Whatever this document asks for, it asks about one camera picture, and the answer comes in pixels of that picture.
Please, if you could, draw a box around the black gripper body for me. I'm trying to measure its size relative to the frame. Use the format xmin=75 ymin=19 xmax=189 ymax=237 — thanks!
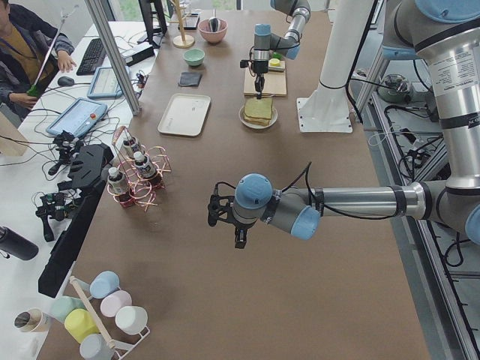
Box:
xmin=240 ymin=55 xmax=269 ymax=86
xmin=207 ymin=181 xmax=255 ymax=231

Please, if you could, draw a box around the white round plate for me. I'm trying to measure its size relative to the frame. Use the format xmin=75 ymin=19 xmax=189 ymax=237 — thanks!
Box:
xmin=238 ymin=106 xmax=278 ymax=130

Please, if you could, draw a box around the cream rectangular tray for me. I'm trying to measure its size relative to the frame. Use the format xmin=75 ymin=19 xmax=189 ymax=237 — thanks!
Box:
xmin=157 ymin=93 xmax=211 ymax=137

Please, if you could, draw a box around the half lemon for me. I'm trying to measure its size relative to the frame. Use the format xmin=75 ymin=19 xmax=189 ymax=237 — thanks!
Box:
xmin=268 ymin=58 xmax=281 ymax=68

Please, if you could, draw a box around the wooden cutting board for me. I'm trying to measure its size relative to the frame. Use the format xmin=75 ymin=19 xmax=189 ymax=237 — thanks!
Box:
xmin=243 ymin=60 xmax=287 ymax=97

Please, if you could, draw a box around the metal scoop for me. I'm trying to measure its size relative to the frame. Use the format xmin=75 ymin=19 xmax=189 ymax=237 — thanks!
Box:
xmin=208 ymin=16 xmax=221 ymax=33

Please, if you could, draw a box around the green bowl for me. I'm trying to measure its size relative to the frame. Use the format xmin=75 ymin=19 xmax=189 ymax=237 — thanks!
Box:
xmin=183 ymin=49 xmax=206 ymax=67

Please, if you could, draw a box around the pink bowl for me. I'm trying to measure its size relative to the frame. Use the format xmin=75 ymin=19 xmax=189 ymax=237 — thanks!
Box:
xmin=198 ymin=17 xmax=229 ymax=44

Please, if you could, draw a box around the grey folded cloth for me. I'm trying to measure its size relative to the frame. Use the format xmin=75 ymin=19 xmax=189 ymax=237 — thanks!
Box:
xmin=178 ymin=71 xmax=203 ymax=87

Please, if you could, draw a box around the wooden mug tree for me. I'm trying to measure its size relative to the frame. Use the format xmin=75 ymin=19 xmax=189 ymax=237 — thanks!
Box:
xmin=169 ymin=0 xmax=195 ymax=49

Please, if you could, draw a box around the drink bottle two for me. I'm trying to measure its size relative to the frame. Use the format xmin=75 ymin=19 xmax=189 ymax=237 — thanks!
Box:
xmin=133 ymin=151 xmax=156 ymax=179

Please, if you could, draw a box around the drink bottle three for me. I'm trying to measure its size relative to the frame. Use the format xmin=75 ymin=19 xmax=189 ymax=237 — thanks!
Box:
xmin=108 ymin=166 xmax=125 ymax=195

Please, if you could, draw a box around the drink bottle one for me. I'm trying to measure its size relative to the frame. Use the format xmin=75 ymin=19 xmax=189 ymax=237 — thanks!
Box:
xmin=122 ymin=137 xmax=142 ymax=158

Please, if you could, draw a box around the blue cup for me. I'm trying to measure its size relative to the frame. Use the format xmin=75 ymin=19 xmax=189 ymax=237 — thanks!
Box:
xmin=89 ymin=271 xmax=120 ymax=299

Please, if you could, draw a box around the white cup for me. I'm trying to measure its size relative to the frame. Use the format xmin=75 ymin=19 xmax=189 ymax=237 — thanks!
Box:
xmin=115 ymin=305 xmax=148 ymax=335

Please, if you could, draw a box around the pink cup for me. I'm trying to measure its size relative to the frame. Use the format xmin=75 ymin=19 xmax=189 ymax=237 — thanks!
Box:
xmin=100 ymin=289 xmax=132 ymax=317

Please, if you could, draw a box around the blue teach pendant far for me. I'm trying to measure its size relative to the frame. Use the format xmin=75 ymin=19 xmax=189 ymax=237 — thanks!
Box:
xmin=87 ymin=67 xmax=123 ymax=100

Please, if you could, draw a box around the blue teach pendant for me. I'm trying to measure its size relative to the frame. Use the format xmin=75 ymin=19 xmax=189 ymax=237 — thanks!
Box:
xmin=46 ymin=97 xmax=107 ymax=137
xmin=87 ymin=67 xmax=123 ymax=100

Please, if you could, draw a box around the black keyboard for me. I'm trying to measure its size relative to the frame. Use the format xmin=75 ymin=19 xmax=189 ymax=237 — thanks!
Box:
xmin=76 ymin=38 xmax=107 ymax=76

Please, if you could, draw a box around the blue teach pendant near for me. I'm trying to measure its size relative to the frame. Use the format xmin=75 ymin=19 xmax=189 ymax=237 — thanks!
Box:
xmin=46 ymin=97 xmax=107 ymax=137

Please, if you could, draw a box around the white cup rack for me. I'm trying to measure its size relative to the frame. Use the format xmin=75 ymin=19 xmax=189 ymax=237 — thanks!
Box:
xmin=69 ymin=276 xmax=150 ymax=359

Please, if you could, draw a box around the yellow cup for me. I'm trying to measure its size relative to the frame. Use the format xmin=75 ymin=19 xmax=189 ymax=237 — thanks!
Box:
xmin=64 ymin=308 xmax=100 ymax=344

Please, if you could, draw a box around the grey cup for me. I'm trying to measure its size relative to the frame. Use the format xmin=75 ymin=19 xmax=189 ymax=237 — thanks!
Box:
xmin=79 ymin=334 xmax=114 ymax=360

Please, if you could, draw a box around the green cup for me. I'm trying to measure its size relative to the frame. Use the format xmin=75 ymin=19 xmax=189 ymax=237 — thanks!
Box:
xmin=49 ymin=295 xmax=86 ymax=323

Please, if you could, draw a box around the black computer mouse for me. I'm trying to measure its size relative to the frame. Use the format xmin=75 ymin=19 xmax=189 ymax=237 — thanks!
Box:
xmin=57 ymin=76 xmax=75 ymax=87

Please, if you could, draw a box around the black water bottle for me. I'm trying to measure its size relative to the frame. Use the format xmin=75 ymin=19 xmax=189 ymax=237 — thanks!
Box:
xmin=1 ymin=226 xmax=39 ymax=260

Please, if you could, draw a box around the beige tumbler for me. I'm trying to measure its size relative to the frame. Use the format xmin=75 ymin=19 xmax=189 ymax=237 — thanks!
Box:
xmin=14 ymin=308 xmax=51 ymax=332

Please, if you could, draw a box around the person in dark jacket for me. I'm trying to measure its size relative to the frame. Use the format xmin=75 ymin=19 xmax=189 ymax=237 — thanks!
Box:
xmin=1 ymin=1 xmax=77 ymax=119

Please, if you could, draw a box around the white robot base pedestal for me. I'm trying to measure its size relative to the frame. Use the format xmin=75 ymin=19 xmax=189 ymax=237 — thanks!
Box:
xmin=297 ymin=0 xmax=377 ymax=133

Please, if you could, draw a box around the copper wire bottle rack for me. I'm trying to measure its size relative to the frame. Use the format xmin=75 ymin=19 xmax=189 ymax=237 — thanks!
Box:
xmin=107 ymin=125 xmax=172 ymax=210

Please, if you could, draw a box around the black stand bracket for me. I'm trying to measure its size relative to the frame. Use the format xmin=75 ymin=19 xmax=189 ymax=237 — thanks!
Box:
xmin=38 ymin=143 xmax=113 ymax=298

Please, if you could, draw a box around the aluminium frame post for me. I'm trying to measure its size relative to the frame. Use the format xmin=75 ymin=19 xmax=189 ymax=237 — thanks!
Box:
xmin=84 ymin=0 xmax=141 ymax=116

